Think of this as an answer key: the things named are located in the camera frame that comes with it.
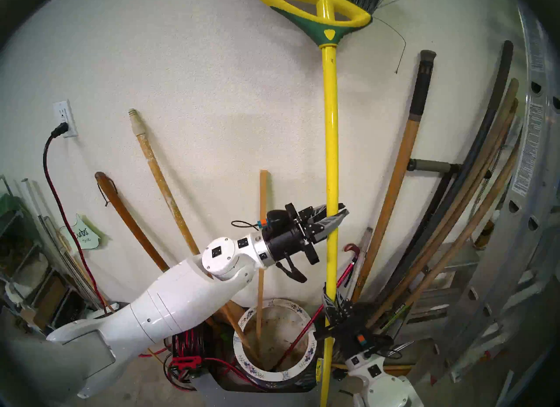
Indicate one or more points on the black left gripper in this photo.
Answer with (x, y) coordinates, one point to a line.
(286, 242)

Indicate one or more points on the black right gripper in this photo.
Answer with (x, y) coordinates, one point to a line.
(356, 323)

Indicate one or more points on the yellow broom black bristles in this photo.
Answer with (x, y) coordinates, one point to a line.
(331, 126)

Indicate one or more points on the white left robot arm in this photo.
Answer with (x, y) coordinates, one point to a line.
(175, 301)

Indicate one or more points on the white floral ceramic pot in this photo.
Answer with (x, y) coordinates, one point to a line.
(239, 349)

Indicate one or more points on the red walking cane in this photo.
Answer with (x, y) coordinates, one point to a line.
(305, 327)

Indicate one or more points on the grey flat wooden stake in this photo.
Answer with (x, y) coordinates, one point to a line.
(363, 253)

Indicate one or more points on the thin flat wooden stick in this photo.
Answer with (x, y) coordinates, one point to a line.
(263, 191)

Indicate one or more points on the brown wooden board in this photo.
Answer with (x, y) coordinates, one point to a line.
(234, 312)

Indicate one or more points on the black tool olive grip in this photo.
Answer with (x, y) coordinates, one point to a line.
(431, 165)

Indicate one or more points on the grey metal step stool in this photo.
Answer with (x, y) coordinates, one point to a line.
(459, 261)

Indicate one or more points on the paint-spattered wooden pole threaded tip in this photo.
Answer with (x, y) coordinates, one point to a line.
(167, 191)

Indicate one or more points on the brown bottle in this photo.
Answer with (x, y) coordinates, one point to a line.
(485, 237)

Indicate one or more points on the long bare wooden pole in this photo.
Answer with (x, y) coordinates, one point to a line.
(490, 200)
(511, 112)

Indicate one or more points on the aluminium ladder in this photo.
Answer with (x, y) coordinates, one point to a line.
(503, 244)

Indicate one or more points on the mint green name sign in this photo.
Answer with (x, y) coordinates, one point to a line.
(83, 235)

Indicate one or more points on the grey metal rod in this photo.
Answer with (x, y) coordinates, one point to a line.
(69, 261)

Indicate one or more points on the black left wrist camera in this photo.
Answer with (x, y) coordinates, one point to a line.
(278, 220)

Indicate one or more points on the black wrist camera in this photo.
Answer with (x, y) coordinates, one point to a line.
(365, 345)
(278, 220)

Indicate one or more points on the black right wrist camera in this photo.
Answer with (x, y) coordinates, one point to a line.
(365, 345)

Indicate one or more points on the white wall outlet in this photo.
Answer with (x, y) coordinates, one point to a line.
(61, 110)

